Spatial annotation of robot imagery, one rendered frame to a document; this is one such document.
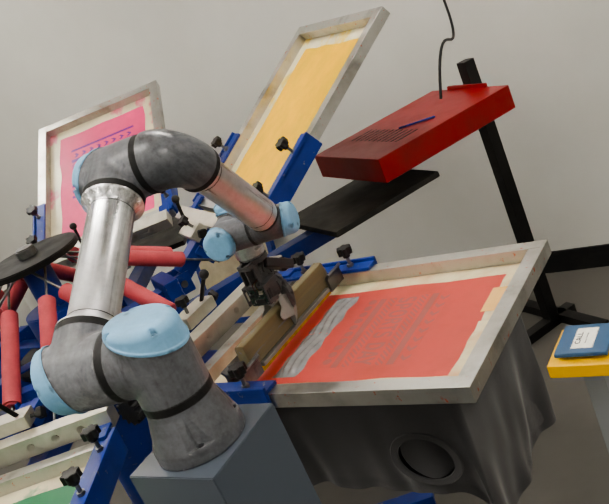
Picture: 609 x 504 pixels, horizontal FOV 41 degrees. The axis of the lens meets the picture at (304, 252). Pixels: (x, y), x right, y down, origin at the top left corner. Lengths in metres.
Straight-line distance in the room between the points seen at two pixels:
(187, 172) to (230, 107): 2.97
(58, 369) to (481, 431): 0.92
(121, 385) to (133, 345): 0.08
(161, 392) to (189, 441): 0.09
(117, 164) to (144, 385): 0.46
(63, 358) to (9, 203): 4.82
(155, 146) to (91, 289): 0.29
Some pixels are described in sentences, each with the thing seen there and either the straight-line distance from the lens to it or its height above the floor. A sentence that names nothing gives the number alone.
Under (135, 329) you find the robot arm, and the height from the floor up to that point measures 1.43.
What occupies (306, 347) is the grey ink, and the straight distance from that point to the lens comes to 2.01.
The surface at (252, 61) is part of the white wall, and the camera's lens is 4.30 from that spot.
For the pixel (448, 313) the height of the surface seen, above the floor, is 0.96.
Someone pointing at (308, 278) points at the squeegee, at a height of 1.05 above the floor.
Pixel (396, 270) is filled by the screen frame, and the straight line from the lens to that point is 2.18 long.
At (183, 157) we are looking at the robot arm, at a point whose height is 1.57.
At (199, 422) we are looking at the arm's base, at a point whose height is 1.26.
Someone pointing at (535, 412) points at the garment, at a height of 0.59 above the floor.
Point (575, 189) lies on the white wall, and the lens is 3.89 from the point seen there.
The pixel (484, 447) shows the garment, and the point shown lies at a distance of 1.83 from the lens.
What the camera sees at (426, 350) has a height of 0.96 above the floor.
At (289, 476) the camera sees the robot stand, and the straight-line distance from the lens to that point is 1.37.
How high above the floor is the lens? 1.82
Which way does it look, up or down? 19 degrees down
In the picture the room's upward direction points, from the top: 24 degrees counter-clockwise
